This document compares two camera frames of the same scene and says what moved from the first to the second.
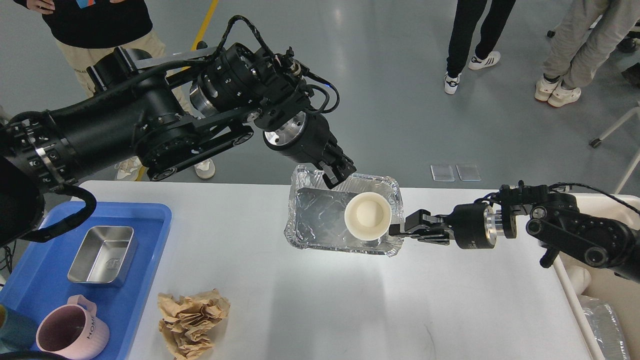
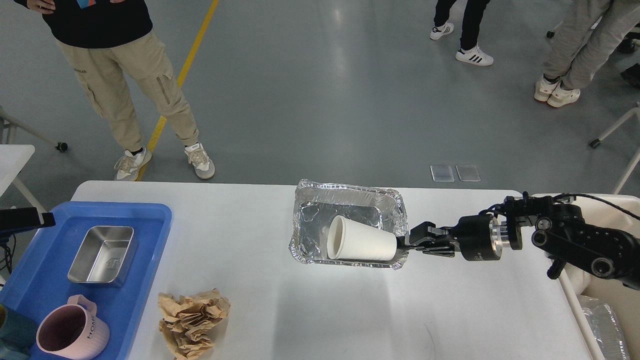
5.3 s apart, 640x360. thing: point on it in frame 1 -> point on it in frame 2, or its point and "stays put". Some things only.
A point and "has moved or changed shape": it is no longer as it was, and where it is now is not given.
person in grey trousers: (588, 33) stays put
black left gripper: (308, 136) -> (13, 220)
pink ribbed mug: (73, 331) stays put
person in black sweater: (85, 31) stays put
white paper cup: (367, 216) -> (349, 240)
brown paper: (187, 324) stays put
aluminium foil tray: (316, 216) has moved or changed shape
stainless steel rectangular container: (105, 256) stays put
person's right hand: (45, 7) stays put
